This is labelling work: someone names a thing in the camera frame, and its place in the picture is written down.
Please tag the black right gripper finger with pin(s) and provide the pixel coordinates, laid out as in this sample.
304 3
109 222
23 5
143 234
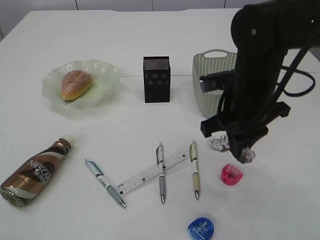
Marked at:
253 139
237 142

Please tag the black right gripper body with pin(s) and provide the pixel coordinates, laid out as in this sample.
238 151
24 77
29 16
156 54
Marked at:
247 107

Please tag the paper ball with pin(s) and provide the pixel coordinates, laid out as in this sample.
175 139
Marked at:
246 156
219 144

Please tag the sugared bread roll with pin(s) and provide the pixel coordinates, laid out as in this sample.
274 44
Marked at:
74 84

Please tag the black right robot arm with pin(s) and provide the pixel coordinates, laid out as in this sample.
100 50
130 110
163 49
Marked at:
271 39

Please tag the pink pencil sharpener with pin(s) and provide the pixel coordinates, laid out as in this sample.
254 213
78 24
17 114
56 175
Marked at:
231 174

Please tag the olive green ballpoint pen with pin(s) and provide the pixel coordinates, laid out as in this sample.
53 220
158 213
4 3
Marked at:
193 153

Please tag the green plastic woven basket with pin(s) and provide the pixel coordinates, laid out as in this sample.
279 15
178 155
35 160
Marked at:
204 66

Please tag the blue pencil sharpener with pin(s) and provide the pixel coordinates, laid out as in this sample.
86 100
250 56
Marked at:
201 228

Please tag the black mesh pen holder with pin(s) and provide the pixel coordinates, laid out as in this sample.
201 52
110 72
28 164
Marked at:
157 79

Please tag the green wavy glass plate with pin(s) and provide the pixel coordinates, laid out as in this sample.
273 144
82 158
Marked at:
106 78

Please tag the blue grey ballpoint pen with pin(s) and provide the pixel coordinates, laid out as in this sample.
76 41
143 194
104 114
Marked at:
99 175

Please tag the clear plastic ruler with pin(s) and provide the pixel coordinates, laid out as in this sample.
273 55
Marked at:
171 162

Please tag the brown Nescafe coffee bottle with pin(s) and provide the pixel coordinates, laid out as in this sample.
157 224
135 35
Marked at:
27 182

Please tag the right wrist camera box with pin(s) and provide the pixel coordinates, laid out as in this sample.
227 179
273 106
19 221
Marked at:
217 81

